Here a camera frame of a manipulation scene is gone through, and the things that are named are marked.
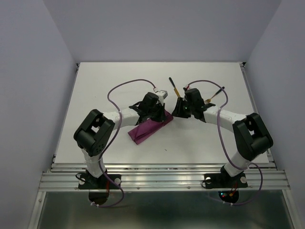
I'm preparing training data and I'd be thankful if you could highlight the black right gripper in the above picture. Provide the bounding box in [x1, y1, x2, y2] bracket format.
[170, 97, 194, 118]

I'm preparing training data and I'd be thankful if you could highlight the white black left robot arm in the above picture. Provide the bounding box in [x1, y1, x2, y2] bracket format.
[73, 90, 172, 189]

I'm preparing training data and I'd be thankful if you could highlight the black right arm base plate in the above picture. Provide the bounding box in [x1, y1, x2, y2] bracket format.
[201, 173, 248, 189]

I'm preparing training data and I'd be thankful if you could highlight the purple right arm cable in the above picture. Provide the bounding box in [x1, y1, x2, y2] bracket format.
[183, 80, 264, 207]

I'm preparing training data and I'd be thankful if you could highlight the aluminium left side rail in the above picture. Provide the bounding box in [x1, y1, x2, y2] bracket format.
[44, 61, 80, 171]

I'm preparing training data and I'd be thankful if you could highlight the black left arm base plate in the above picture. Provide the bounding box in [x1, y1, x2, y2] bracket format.
[75, 172, 120, 190]

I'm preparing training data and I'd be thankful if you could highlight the aluminium front rail frame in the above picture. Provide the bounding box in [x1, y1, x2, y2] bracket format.
[39, 163, 290, 192]

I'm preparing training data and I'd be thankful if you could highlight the aluminium right side rail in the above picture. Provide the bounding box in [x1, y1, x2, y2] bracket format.
[239, 62, 277, 169]

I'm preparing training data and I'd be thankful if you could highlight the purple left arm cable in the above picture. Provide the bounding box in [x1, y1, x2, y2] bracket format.
[90, 79, 159, 208]

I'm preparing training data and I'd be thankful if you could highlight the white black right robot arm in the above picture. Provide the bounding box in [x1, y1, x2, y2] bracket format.
[172, 88, 274, 187]

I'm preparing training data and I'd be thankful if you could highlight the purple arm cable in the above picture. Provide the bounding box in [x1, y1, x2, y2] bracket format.
[90, 79, 159, 208]
[183, 80, 264, 207]

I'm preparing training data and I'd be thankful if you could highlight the purple cloth napkin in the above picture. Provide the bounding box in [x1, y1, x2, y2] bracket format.
[128, 111, 173, 145]

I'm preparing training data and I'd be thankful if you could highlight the aluminium rail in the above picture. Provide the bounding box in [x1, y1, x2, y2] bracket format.
[239, 62, 277, 169]
[44, 61, 80, 171]

